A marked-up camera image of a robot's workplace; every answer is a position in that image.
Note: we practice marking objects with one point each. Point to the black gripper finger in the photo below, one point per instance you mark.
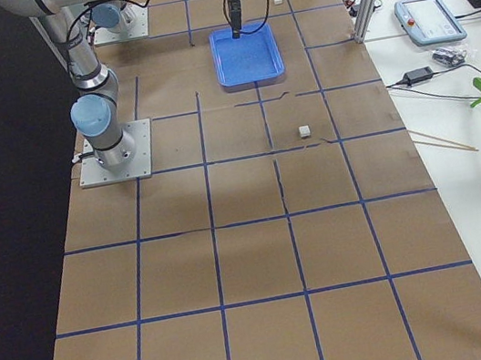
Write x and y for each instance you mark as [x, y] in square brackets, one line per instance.
[234, 10]

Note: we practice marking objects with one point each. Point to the blue plastic tray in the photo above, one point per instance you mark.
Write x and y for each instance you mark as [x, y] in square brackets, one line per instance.
[253, 59]

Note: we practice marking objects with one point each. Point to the teach pendant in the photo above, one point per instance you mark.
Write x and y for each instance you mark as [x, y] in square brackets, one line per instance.
[428, 22]

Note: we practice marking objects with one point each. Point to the black power adapter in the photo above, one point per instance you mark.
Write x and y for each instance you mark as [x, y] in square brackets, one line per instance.
[417, 75]

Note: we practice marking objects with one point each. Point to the plastic bag with parts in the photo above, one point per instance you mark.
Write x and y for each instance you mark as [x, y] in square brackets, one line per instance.
[449, 56]

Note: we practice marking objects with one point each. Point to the wooden chopsticks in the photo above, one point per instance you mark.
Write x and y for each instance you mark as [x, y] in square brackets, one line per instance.
[420, 138]

